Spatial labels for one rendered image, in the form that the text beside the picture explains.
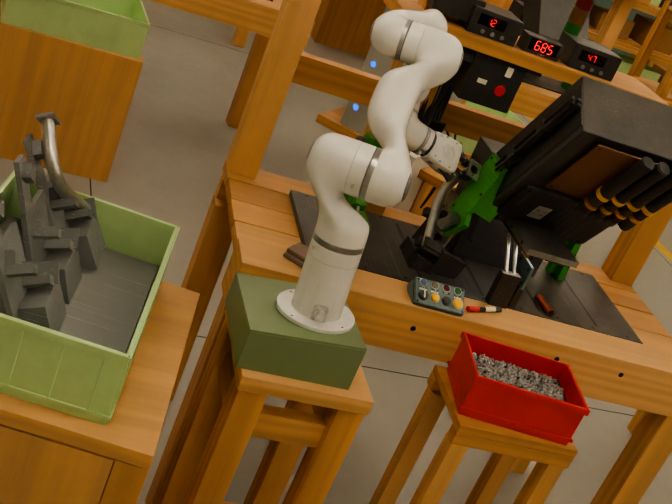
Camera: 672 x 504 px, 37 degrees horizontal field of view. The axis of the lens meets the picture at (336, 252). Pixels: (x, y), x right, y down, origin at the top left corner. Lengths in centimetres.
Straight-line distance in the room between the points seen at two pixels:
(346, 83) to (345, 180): 101
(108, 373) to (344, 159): 67
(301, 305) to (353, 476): 137
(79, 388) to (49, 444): 12
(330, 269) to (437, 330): 62
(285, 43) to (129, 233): 81
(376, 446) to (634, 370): 111
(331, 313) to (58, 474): 69
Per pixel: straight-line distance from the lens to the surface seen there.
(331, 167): 217
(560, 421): 262
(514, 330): 286
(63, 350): 198
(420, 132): 283
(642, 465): 333
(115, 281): 241
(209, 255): 324
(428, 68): 235
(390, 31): 241
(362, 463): 364
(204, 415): 259
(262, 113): 305
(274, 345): 222
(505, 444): 259
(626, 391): 311
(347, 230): 220
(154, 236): 250
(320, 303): 227
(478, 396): 253
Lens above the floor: 204
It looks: 24 degrees down
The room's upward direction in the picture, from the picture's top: 23 degrees clockwise
